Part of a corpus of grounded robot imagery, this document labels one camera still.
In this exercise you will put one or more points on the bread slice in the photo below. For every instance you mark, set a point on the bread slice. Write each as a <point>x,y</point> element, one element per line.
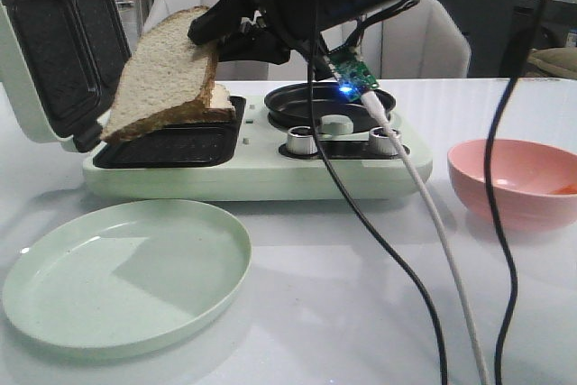
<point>219,106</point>
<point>167,81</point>

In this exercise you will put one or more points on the green breakfast maker lid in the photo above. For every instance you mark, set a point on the green breakfast maker lid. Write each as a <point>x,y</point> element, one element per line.
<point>60,64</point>

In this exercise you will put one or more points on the pink bowl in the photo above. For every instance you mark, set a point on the pink bowl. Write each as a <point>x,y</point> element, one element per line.
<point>523,174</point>

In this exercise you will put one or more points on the orange shrimp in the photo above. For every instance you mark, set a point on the orange shrimp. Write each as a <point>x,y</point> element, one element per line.
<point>566,190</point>

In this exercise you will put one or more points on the green breakfast maker base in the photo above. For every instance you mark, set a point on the green breakfast maker base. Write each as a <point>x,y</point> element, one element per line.
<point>246,162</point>

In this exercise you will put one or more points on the left grey chair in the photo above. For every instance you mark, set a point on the left grey chair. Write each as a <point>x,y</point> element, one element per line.
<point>230,70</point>

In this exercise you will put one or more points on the grey chair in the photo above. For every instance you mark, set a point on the grey chair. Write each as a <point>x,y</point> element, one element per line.
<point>230,70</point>
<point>423,42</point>

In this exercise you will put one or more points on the black round frying pan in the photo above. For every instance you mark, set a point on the black round frying pan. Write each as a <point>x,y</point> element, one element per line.
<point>334,114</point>

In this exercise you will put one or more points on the left silver control knob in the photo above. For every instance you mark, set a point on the left silver control knob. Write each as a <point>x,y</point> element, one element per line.
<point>301,141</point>

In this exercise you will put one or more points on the silver control knob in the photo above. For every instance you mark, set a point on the silver control knob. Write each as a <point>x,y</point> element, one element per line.
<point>380,144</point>
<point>301,141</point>

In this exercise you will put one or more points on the green circuit board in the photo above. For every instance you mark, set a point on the green circuit board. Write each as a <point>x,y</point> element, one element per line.
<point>351,72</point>

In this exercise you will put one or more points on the right silver control knob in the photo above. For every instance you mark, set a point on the right silver control knob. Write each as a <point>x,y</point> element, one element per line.
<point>380,144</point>

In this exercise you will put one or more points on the right grey chair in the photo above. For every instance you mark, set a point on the right grey chair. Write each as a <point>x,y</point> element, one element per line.
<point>423,42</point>

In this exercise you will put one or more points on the dark grey counter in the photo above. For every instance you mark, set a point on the dark grey counter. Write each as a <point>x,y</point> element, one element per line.
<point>494,27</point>

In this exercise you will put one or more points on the light green plate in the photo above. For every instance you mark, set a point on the light green plate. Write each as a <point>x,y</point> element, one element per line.
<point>128,279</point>

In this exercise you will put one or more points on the beige sofa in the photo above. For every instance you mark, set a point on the beige sofa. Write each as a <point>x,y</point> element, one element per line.
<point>552,63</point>

